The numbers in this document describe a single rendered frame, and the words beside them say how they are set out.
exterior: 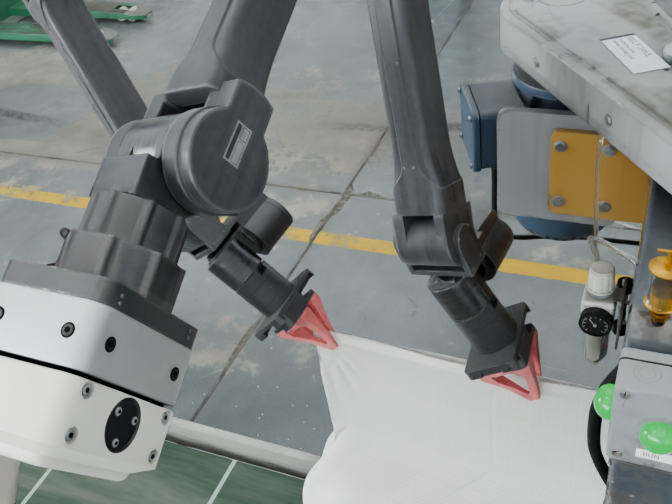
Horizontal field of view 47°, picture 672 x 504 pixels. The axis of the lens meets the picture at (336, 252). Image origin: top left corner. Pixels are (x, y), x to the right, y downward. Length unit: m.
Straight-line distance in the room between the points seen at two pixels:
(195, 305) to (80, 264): 2.34
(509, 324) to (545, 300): 1.77
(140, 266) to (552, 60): 0.56
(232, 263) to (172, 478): 0.93
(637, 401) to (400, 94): 0.37
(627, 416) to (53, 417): 0.43
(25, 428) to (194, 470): 1.39
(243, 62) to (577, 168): 0.54
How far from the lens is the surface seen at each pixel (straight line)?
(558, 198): 1.06
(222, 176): 0.55
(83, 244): 0.53
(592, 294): 0.93
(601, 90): 0.85
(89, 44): 1.05
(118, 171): 0.57
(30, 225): 3.64
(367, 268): 2.84
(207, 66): 0.60
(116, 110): 1.02
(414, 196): 0.82
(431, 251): 0.83
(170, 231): 0.55
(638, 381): 0.65
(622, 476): 0.81
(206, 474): 1.85
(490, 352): 0.92
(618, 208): 1.06
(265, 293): 1.02
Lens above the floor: 1.81
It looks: 38 degrees down
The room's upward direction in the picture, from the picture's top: 10 degrees counter-clockwise
